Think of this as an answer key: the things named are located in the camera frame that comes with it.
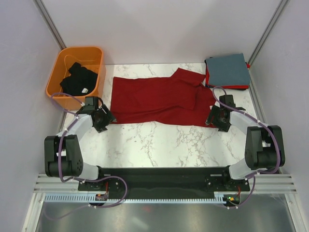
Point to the orange plastic laundry basket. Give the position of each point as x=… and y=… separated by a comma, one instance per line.
x=91, y=57

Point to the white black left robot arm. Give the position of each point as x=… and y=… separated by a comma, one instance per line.
x=62, y=153

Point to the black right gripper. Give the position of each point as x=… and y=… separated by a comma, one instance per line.
x=215, y=110

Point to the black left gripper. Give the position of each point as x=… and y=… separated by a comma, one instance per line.
x=108, y=118

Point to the dark red t shirt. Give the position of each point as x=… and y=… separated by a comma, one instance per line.
x=180, y=99

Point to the black t shirt in basket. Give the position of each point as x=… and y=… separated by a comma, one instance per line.
x=80, y=82

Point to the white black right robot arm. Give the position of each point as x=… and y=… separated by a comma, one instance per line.
x=264, y=148

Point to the white slotted cable duct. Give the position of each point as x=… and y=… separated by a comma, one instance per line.
x=95, y=198

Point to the folded grey blue t shirt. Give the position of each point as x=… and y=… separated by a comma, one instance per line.
x=228, y=70

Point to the left aluminium frame post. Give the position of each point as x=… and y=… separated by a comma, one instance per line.
x=49, y=22

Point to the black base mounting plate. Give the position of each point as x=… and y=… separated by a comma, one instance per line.
x=165, y=183

